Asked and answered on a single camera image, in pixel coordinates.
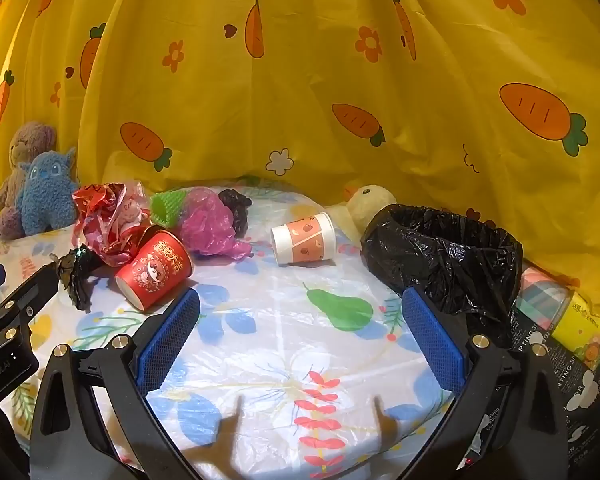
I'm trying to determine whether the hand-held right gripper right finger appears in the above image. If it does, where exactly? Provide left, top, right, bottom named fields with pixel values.
left=395, top=286, right=572, bottom=480

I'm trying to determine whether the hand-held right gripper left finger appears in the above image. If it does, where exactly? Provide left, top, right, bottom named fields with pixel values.
left=30, top=287, right=203, bottom=480

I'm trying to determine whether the black plastic bag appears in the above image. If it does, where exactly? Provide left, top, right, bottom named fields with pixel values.
left=217, top=189, right=254, bottom=239
left=55, top=244, right=104, bottom=312

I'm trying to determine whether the red paper cup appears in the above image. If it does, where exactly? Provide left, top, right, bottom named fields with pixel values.
left=115, top=229, right=195, bottom=312

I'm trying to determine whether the black trash bag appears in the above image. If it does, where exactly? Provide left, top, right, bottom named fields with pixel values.
left=361, top=203, right=525, bottom=349

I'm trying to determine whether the red plastic bag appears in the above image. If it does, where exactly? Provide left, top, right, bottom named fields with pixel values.
left=72, top=182, right=154, bottom=267

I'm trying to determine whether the pink plastic bag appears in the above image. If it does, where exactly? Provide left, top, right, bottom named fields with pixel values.
left=176, top=186, right=254, bottom=262

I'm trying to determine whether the green foam net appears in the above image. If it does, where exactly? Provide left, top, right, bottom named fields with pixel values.
left=150, top=189, right=189, bottom=229

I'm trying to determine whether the white orange paper cup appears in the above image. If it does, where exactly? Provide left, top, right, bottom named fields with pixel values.
left=271, top=212, right=337, bottom=267

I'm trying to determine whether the blue plush monster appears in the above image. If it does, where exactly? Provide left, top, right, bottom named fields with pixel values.
left=21, top=147, right=81, bottom=237

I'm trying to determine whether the floral plastic tablecloth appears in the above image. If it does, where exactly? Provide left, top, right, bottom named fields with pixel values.
left=0, top=180, right=486, bottom=480

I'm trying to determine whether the plaid box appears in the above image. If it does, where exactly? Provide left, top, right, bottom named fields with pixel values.
left=516, top=266, right=576, bottom=329

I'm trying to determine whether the purple teddy bear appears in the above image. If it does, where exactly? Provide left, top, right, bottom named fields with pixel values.
left=0, top=121, right=59, bottom=244

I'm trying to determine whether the yellow tissue pack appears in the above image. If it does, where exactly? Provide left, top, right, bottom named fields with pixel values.
left=550, top=292, right=600, bottom=372

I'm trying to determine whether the yellow duck plush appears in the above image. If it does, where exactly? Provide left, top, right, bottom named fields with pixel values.
left=325, top=184, right=399, bottom=250

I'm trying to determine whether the yellow carrot print curtain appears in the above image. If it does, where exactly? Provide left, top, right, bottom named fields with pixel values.
left=0, top=0, right=600, bottom=313

